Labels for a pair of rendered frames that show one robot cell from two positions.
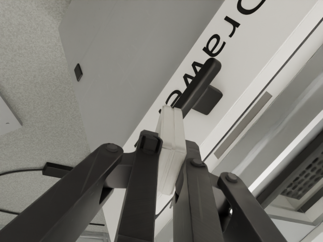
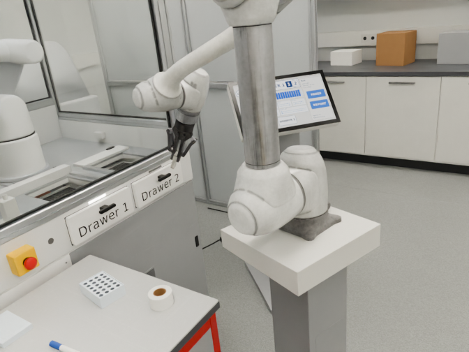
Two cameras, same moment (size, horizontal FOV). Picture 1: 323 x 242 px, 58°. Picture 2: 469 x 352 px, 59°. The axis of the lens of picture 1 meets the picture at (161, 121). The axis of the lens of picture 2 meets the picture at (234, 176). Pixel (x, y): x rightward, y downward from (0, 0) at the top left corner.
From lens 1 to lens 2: 158 cm
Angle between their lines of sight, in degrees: 33
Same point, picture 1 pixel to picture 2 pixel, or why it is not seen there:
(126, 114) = (179, 197)
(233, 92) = (155, 175)
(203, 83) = (162, 177)
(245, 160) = (156, 161)
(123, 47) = (175, 228)
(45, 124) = (232, 263)
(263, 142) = (153, 163)
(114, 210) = (188, 167)
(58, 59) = (214, 294)
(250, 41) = (149, 184)
